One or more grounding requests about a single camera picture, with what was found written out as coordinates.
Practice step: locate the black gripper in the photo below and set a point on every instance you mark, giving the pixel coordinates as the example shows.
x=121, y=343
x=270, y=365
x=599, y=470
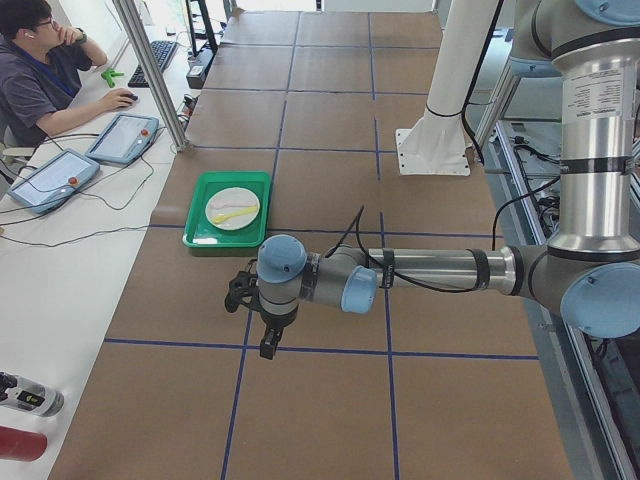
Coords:
x=276, y=321

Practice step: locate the white round plate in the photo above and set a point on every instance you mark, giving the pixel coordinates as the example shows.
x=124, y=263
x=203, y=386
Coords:
x=232, y=194

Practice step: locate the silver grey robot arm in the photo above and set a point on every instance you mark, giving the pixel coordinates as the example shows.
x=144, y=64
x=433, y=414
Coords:
x=587, y=272

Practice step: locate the green plastic tray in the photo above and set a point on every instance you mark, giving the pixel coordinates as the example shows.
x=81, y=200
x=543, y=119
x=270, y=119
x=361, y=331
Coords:
x=202, y=237

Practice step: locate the yellow plastic spoon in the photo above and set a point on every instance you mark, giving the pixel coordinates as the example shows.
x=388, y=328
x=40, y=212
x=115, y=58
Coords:
x=221, y=218

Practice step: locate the pink plastic spoon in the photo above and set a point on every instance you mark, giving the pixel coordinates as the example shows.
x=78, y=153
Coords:
x=220, y=206

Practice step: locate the far blue teach pendant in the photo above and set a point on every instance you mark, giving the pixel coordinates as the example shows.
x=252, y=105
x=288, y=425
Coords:
x=124, y=139

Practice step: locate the blue teach pendant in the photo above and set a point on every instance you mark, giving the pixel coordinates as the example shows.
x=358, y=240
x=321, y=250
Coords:
x=124, y=139
x=54, y=182

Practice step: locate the clear plastic bottle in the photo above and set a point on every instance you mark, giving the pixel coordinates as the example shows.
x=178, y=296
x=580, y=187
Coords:
x=22, y=394

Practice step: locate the red cylindrical bottle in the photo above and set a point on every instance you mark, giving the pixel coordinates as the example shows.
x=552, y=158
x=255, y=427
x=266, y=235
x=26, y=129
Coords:
x=20, y=445

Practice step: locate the near blue teach pendant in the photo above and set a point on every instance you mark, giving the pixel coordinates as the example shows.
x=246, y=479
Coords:
x=54, y=182

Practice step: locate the black power strip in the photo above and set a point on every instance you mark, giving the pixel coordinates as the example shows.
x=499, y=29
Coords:
x=198, y=67

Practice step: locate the green plastic toy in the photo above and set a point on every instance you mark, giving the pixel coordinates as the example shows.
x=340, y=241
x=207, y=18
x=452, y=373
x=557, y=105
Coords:
x=109, y=75

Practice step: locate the seated person in grey shirt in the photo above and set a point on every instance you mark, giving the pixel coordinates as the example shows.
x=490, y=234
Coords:
x=40, y=64

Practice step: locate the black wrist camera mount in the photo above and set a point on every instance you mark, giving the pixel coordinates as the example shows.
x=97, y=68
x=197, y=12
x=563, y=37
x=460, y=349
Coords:
x=243, y=291

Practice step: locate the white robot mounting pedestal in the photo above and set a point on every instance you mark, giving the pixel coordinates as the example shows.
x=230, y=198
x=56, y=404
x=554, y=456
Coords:
x=436, y=144

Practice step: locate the aluminium table edge rail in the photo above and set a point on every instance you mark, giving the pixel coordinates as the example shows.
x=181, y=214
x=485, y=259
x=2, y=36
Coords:
x=593, y=381

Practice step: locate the aluminium frame post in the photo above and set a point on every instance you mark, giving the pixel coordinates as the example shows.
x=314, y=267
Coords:
x=136, y=33

